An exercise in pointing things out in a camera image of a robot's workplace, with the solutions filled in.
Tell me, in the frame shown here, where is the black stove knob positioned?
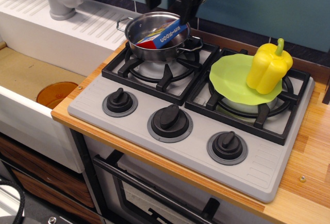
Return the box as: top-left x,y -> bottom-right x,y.
147,104 -> 193,143
207,131 -> 248,166
102,88 -> 138,118

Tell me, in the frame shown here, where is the left black stove knob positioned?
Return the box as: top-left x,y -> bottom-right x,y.
102,88 -> 138,118

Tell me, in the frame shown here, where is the yellow toy bell pepper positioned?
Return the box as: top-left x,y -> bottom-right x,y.
246,38 -> 293,95

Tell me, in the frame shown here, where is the orange sink drain cover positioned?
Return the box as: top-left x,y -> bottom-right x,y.
36,81 -> 78,109

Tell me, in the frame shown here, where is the black burner grate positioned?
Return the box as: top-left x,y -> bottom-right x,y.
185,48 -> 315,145
102,43 -> 220,106

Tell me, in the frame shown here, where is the blue cookie box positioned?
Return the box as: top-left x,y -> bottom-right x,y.
135,20 -> 187,49

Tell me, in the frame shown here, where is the wooden drawer cabinet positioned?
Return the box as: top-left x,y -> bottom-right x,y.
1,134 -> 101,223

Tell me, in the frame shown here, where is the lime green plate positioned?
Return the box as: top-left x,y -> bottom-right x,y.
209,54 -> 282,106

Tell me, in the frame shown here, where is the right black burner grate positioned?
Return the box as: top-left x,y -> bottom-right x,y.
185,48 -> 315,145

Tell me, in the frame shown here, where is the grey toy stove top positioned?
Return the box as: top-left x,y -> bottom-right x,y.
67,42 -> 316,204

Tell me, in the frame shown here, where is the black braided cable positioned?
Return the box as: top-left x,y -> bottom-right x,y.
0,179 -> 26,224

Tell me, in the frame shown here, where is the white toy sink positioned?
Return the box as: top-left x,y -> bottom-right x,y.
1,0 -> 136,173

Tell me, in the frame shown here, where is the stainless steel pot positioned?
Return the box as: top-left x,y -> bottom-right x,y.
117,11 -> 203,62

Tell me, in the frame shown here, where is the right black stove knob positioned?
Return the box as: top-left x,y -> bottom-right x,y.
207,131 -> 248,166

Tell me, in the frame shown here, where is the middle black stove knob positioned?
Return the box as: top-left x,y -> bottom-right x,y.
147,104 -> 193,143

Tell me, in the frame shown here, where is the oven door with handle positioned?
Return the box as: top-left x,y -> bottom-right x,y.
85,137 -> 267,223

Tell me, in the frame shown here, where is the left black burner grate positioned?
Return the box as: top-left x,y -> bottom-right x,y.
102,43 -> 220,106

